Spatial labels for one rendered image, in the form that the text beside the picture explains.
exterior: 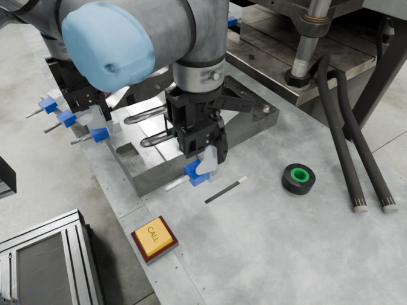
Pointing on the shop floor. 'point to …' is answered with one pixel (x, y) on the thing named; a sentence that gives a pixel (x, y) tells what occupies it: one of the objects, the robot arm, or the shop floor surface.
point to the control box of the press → (386, 75)
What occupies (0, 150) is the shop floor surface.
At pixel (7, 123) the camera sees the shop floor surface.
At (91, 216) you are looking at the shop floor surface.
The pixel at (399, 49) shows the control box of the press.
